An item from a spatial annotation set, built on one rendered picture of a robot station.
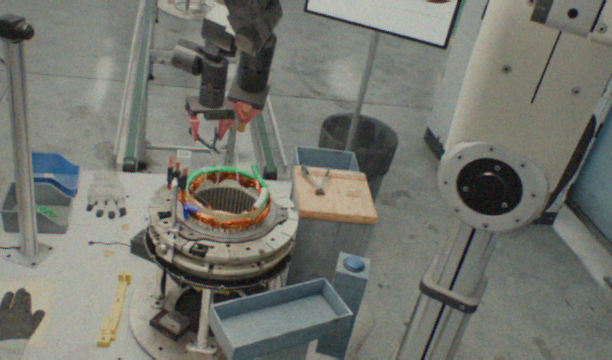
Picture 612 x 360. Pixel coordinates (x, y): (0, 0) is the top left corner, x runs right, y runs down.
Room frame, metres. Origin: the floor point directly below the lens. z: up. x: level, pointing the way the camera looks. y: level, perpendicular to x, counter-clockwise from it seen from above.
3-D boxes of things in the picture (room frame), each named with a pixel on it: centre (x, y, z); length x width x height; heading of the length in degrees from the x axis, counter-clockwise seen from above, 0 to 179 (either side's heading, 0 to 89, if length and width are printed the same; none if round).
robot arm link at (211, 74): (1.25, 0.25, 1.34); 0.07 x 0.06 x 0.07; 68
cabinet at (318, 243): (1.30, -0.08, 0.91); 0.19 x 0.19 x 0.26; 11
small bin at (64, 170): (1.46, 0.73, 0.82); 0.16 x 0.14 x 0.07; 108
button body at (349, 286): (1.06, -0.14, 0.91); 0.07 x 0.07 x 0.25; 86
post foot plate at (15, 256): (1.17, 0.64, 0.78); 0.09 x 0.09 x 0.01; 81
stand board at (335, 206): (1.30, -0.08, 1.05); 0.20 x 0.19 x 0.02; 11
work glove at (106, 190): (1.48, 0.56, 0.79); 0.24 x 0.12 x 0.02; 16
